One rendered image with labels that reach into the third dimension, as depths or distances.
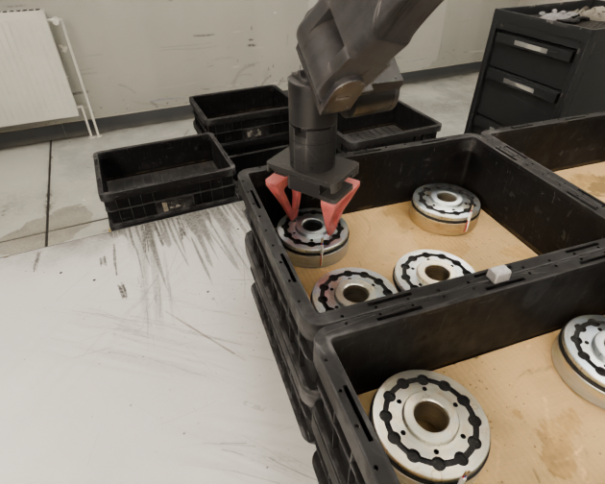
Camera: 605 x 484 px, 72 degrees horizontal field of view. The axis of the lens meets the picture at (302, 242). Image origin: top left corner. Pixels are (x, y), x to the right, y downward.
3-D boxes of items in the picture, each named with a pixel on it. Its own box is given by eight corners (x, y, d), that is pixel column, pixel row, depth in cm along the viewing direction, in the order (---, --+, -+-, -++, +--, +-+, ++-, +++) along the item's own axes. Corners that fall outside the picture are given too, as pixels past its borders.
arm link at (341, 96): (307, 2, 39) (337, 84, 38) (409, -7, 43) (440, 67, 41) (280, 79, 50) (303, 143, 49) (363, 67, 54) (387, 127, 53)
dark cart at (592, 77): (511, 238, 197) (592, 30, 142) (447, 193, 230) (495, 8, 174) (597, 209, 217) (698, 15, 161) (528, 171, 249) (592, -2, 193)
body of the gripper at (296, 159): (294, 155, 58) (293, 102, 53) (359, 175, 54) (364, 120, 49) (265, 175, 54) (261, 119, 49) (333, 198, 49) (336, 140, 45)
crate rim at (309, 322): (306, 347, 37) (306, 329, 36) (236, 184, 59) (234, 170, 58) (638, 254, 47) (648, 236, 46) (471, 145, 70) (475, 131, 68)
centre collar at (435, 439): (415, 452, 34) (416, 448, 34) (393, 399, 38) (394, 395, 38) (470, 440, 35) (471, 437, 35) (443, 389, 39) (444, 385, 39)
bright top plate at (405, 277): (423, 319, 46) (424, 315, 46) (379, 262, 54) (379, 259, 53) (496, 295, 49) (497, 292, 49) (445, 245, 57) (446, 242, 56)
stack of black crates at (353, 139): (342, 247, 170) (350, 143, 142) (310, 209, 191) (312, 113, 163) (423, 223, 183) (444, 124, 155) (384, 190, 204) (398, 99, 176)
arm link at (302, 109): (279, 64, 47) (300, 79, 42) (334, 57, 49) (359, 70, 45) (281, 123, 51) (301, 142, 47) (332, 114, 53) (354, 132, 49)
